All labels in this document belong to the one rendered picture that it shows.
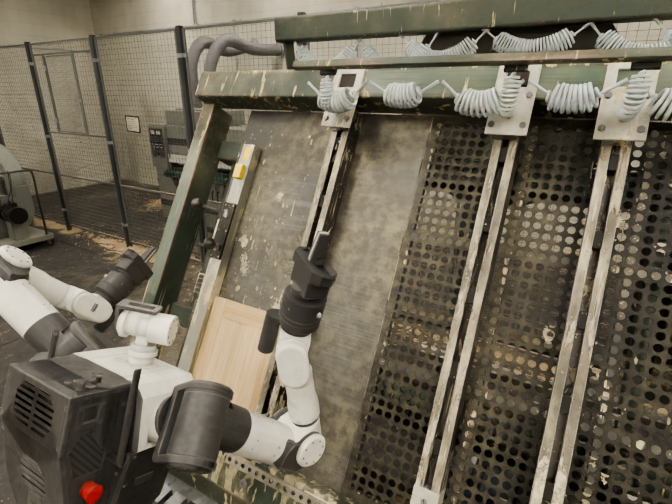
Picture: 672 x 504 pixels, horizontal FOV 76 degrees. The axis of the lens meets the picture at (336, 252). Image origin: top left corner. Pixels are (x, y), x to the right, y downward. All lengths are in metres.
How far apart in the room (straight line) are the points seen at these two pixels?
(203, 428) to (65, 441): 0.22
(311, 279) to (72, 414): 0.46
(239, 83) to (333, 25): 0.54
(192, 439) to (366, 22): 1.61
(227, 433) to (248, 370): 0.54
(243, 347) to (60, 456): 0.68
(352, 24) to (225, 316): 1.26
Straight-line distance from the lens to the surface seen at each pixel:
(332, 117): 1.37
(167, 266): 1.69
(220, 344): 1.51
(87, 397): 0.89
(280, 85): 1.55
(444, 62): 1.14
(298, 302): 0.85
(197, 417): 0.87
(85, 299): 1.40
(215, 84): 1.75
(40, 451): 0.97
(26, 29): 10.23
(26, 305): 1.24
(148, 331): 1.01
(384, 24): 1.92
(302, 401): 1.01
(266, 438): 0.98
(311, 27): 2.08
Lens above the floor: 1.90
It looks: 21 degrees down
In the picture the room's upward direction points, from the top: straight up
